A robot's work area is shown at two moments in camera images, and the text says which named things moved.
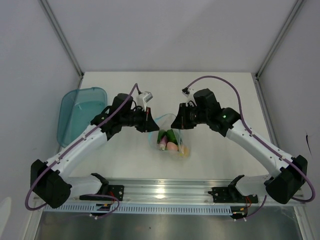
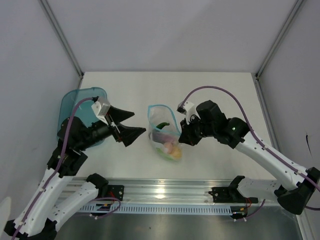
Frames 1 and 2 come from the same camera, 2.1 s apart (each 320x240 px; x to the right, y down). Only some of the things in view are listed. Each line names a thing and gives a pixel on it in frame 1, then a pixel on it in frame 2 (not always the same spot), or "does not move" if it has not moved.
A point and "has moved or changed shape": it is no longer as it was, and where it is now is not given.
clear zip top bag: x=168 y=140 has moved or changed shape
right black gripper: x=181 y=121 -> x=186 y=136
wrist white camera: x=142 y=99 -> x=100 y=107
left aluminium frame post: x=50 y=15 does not move
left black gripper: x=148 y=123 -> x=128 y=134
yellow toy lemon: x=186 y=152 -> x=177 y=152
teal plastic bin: x=78 y=107 does not move
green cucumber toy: x=171 y=136 -> x=161 y=125
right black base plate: x=231 y=194 does not move
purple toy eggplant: x=163 y=142 has moved or changed shape
